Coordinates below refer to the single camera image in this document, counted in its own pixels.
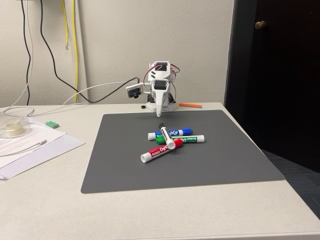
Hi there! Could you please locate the white cable with plug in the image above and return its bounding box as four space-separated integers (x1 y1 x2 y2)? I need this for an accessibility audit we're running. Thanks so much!
0 139 48 158

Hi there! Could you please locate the clear tape dispenser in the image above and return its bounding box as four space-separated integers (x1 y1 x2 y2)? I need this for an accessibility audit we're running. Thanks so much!
0 115 31 140

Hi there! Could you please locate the black camera cable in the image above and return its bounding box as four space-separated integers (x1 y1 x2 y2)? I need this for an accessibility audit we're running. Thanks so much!
39 0 140 104

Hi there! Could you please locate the orange flat stick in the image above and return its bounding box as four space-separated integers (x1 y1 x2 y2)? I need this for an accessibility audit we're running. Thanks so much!
178 102 203 110

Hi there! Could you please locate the blank white paper sheet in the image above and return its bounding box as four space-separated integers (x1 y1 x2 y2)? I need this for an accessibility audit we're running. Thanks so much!
0 134 87 181

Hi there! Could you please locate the grey rectangular mat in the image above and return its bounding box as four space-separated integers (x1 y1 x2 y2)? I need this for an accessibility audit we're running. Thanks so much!
80 109 286 195

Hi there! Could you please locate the printed paper sheet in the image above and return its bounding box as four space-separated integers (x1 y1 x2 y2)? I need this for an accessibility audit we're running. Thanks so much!
0 116 68 170

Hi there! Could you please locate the small green block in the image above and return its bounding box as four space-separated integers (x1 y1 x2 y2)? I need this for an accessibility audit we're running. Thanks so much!
44 120 60 130

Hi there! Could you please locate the thin grey cable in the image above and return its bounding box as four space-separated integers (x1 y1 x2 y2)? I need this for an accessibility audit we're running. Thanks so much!
0 0 35 118

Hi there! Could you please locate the blue Expo marker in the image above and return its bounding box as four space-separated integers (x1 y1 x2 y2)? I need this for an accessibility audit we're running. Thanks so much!
147 127 194 141

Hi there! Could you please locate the black Expo marker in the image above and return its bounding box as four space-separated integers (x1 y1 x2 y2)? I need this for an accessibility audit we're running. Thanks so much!
157 122 175 151

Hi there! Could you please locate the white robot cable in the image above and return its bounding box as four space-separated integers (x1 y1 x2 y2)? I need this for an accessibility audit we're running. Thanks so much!
63 81 151 106

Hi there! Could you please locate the short yellow cable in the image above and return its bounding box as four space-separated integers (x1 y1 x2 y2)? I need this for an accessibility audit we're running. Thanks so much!
61 0 70 51

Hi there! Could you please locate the dark door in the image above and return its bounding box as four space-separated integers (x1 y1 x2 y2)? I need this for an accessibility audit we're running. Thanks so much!
223 0 320 174

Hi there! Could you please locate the green Expo marker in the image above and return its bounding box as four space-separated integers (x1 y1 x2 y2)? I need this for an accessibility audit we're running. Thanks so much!
155 134 206 146

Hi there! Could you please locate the black wall cable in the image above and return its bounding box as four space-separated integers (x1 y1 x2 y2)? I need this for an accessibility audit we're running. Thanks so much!
20 0 33 106

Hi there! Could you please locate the red Expo marker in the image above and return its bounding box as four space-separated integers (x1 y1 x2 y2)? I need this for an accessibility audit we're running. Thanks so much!
140 138 184 164

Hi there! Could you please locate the white gripper camera module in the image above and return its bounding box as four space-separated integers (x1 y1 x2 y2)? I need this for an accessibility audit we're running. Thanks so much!
125 83 145 100

